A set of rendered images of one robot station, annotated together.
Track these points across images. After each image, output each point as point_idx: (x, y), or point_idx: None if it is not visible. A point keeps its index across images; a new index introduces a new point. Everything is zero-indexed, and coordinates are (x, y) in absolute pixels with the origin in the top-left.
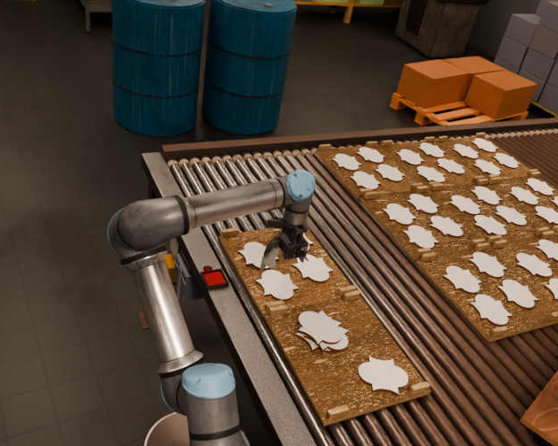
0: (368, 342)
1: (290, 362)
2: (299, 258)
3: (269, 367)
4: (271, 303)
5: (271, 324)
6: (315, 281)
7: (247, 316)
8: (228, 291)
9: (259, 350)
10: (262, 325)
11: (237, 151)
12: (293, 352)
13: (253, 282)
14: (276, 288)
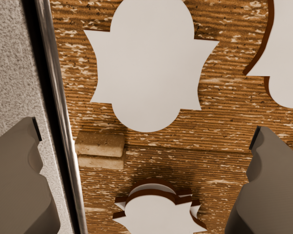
0: (224, 231)
1: (86, 223)
2: (251, 146)
3: (59, 206)
4: (87, 151)
5: (81, 167)
6: (270, 97)
7: (46, 115)
8: (5, 16)
9: (50, 184)
10: (70, 149)
11: None
12: (97, 215)
13: (81, 27)
14: (137, 89)
